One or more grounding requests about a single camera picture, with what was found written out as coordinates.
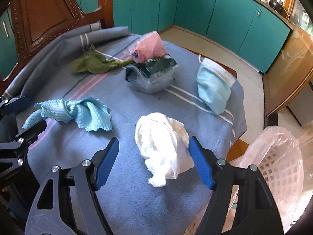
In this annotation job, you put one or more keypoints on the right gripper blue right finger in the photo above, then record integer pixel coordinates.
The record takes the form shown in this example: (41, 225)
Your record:
(204, 161)

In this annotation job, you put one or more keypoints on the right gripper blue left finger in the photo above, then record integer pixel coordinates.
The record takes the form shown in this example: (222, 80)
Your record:
(103, 161)

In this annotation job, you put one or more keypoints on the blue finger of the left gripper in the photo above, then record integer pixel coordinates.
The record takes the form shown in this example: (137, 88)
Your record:
(14, 105)

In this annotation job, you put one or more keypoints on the white tissue wad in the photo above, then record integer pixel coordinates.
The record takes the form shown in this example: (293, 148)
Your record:
(162, 146)

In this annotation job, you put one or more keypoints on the teal waffle cloth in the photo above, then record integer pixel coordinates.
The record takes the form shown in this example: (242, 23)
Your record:
(89, 113)

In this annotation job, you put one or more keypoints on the green vegetable leaf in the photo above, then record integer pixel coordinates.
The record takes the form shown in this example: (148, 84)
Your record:
(95, 63)

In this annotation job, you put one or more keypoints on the teal kitchen cabinets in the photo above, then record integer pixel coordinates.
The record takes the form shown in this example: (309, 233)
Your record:
(246, 27)

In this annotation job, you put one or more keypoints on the blue striped tablecloth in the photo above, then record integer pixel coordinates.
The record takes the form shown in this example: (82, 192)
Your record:
(129, 202)

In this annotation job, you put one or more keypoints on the light blue face mask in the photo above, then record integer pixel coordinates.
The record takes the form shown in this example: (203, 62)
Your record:
(214, 84)

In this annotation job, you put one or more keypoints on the pink lined laundry basket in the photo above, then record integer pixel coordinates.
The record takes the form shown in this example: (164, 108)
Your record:
(260, 191)

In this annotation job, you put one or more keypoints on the brown wooden chair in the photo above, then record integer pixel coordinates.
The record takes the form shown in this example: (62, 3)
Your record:
(29, 25)

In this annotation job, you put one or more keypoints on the silver green foil packet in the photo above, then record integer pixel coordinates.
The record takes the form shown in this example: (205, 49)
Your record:
(153, 75)

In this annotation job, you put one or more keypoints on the pink plastic bag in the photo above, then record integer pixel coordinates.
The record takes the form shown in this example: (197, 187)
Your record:
(146, 47)

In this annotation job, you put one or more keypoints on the black wok on counter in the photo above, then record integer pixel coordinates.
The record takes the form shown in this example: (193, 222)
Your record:
(278, 6)

